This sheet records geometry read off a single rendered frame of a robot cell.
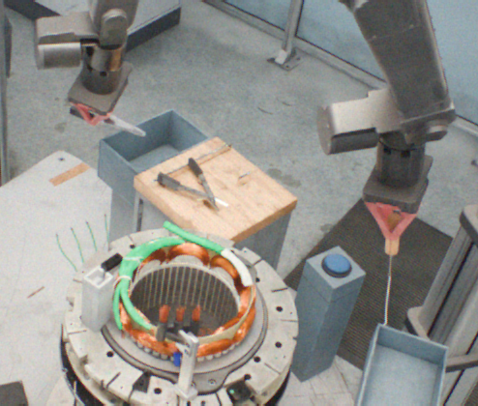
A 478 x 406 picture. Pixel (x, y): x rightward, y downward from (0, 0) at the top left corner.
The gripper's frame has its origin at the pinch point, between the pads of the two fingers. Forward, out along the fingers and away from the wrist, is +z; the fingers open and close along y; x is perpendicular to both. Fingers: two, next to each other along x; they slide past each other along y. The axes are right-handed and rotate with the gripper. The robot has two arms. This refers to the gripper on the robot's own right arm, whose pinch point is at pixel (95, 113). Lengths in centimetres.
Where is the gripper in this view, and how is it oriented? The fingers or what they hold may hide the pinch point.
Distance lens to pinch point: 135.1
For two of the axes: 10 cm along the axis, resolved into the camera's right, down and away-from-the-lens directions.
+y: -3.2, 7.8, -5.3
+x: 9.2, 4.0, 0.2
